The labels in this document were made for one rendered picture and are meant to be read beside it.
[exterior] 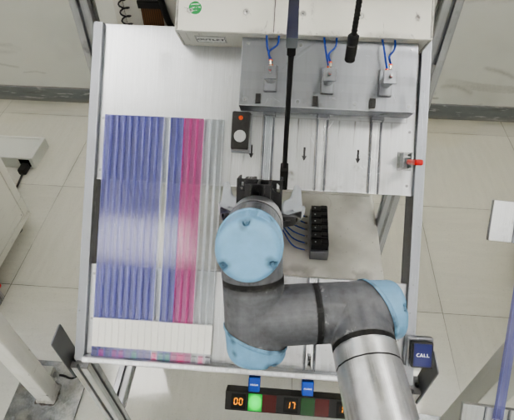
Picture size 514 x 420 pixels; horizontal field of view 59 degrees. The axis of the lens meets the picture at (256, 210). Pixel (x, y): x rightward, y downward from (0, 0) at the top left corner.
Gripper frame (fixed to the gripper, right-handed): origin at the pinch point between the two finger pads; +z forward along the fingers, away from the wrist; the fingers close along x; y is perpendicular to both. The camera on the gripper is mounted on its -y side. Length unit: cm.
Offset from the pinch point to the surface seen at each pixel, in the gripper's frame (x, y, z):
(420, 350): -32.0, -26.4, 1.1
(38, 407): 76, -85, 55
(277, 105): -1.7, 18.9, 8.7
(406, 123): -28.0, 16.6, 14.3
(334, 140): -13.7, 12.6, 13.6
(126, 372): 39, -59, 38
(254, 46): 3.5, 30.1, 11.0
